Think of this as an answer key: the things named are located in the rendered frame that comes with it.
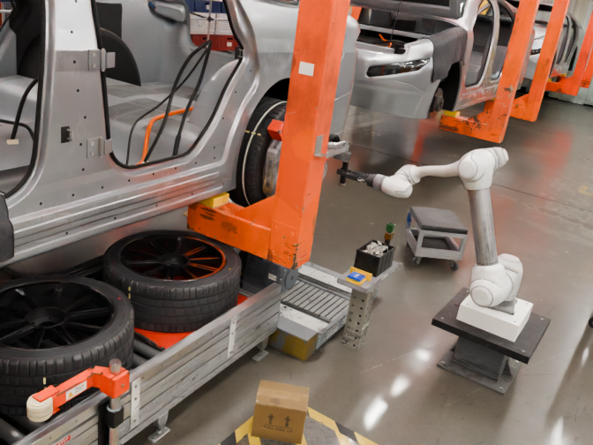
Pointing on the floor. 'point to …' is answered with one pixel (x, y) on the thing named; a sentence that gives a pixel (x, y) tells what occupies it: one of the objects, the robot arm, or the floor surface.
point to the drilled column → (357, 319)
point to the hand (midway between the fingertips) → (343, 171)
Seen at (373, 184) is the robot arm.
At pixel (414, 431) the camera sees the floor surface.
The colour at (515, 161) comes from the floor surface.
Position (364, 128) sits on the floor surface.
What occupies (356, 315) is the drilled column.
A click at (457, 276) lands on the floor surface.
